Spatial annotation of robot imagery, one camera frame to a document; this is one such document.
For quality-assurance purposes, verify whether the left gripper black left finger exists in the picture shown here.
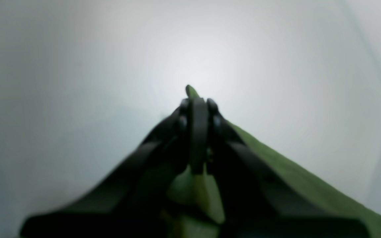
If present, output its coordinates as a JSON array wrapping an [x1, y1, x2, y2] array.
[[20, 99, 190, 238]]

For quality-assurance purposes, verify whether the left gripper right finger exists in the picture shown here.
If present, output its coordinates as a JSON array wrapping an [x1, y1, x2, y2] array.
[[190, 98, 370, 238]]

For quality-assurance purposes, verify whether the olive green t-shirt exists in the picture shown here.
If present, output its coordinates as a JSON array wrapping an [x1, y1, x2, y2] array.
[[161, 85, 381, 238]]

